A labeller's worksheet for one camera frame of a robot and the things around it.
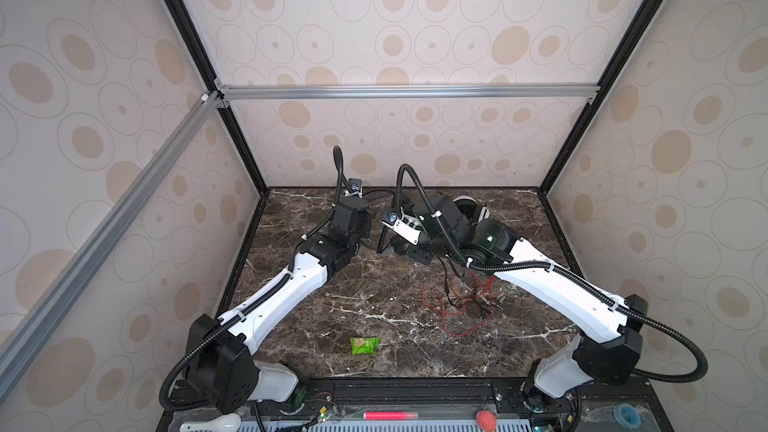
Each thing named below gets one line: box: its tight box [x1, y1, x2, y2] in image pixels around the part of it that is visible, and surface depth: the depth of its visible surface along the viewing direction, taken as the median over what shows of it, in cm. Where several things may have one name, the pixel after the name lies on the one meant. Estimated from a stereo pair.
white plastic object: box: [179, 413, 242, 432], surface depth 71 cm
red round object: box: [476, 410, 497, 432], surface depth 70 cm
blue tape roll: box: [614, 403, 641, 429], surface depth 72 cm
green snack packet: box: [350, 337, 381, 356], surface depth 82 cm
